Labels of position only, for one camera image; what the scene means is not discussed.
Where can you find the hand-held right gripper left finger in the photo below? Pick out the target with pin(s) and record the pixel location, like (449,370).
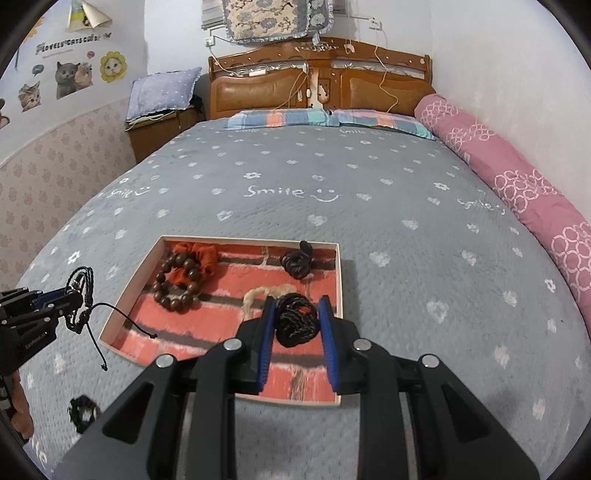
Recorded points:
(267,346)

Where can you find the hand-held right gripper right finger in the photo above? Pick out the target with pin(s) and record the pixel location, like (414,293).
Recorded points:
(330,350)

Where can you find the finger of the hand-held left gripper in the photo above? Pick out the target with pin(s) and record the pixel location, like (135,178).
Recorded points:
(60,310)
(41,299)

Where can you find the jewelry tray with brick-pattern lining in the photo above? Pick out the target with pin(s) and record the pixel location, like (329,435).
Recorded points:
(304,369)

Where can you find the cream scrunchie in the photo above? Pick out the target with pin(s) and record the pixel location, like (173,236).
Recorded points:
(254,297)

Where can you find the orange scrunchie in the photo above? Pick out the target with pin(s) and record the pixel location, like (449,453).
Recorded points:
(198,261)

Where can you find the person's left hand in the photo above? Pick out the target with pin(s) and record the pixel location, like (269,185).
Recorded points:
(21,406)

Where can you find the black scrunchie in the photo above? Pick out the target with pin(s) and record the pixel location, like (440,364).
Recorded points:
(84,413)

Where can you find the cat with hat sticker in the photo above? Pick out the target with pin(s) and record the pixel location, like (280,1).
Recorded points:
(3,115)

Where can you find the wooden nightstand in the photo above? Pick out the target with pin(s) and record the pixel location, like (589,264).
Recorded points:
(152,134)

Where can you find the tabby kitten sticker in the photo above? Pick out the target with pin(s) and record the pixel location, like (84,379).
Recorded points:
(29,96)

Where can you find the grey cat pair sticker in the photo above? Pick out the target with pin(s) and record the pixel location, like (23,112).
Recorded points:
(73,79)

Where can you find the plaid pillow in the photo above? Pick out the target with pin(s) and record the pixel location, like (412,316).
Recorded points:
(388,122)
(277,119)

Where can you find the lilac dotted pillow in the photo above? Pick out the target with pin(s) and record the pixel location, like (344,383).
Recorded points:
(161,92)

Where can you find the yellow flower cat sticker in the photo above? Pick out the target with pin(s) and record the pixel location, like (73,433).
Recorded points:
(112,67)

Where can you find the wooden headboard with leather panels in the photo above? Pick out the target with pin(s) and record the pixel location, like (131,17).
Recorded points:
(258,92)

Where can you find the white power strip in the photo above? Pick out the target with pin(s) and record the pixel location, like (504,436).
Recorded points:
(257,72)

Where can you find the peeling yellow paper sticker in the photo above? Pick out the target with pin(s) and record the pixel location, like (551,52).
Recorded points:
(87,14)

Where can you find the floral quilt over window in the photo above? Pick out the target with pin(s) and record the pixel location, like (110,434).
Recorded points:
(272,18)

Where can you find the lettering wall sticker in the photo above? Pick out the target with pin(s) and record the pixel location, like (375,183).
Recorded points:
(69,44)

